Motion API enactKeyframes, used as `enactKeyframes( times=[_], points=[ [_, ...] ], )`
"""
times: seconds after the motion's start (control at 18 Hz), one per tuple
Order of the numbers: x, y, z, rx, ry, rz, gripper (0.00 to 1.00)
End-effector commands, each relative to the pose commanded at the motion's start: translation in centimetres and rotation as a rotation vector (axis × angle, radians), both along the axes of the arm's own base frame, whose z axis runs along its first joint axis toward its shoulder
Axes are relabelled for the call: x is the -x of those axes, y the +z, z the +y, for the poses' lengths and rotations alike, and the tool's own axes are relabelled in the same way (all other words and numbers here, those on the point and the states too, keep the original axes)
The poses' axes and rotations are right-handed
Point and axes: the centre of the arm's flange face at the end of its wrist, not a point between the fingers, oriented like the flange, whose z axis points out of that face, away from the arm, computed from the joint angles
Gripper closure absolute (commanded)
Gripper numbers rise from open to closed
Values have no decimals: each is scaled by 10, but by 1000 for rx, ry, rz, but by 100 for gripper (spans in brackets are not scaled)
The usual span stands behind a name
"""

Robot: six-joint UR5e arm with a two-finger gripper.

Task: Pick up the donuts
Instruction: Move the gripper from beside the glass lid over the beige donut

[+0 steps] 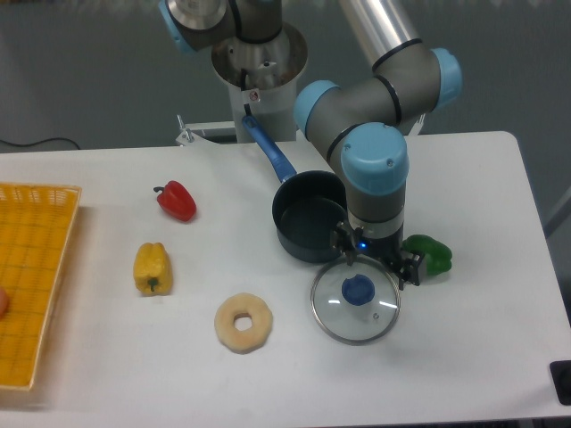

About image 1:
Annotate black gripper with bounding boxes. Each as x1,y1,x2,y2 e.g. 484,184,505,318
330,221,425,291

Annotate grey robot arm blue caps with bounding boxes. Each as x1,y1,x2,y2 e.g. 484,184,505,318
159,1,462,284

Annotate glass lid blue knob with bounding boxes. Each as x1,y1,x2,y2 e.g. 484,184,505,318
310,257,401,345

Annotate green bell pepper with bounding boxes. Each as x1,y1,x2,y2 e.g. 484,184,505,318
402,235,452,276

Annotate beige glazed donut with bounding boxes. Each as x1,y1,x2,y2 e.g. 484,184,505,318
214,292,273,354

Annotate red bell pepper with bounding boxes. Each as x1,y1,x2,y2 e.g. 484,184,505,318
153,180,197,222

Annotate black device at table edge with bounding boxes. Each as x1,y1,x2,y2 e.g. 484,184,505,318
550,360,571,406

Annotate yellow bell pepper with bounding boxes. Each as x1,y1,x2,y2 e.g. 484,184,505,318
133,243,173,296

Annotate yellow woven basket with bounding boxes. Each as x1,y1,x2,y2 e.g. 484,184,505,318
1,183,82,391

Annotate dark saucepan blue handle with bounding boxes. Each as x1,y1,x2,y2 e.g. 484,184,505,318
242,115,347,263

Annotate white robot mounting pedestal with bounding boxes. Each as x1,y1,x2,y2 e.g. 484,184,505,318
211,23,308,143

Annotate metal table clamp bracket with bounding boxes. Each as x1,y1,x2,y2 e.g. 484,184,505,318
175,114,237,146

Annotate black cable on floor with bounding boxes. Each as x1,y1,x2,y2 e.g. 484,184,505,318
0,136,81,150

